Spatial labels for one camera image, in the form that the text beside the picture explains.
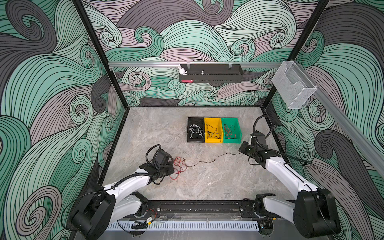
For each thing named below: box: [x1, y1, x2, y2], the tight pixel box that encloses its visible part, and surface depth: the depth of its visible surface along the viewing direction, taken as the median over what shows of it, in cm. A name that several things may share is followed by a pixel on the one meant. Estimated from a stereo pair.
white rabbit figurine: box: [178, 64, 187, 75], surface depth 87 cm
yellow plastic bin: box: [204, 117, 223, 144], surface depth 105 cm
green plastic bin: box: [221, 117, 242, 144], surface depth 106 cm
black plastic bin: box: [187, 117, 205, 143], surface depth 103 cm
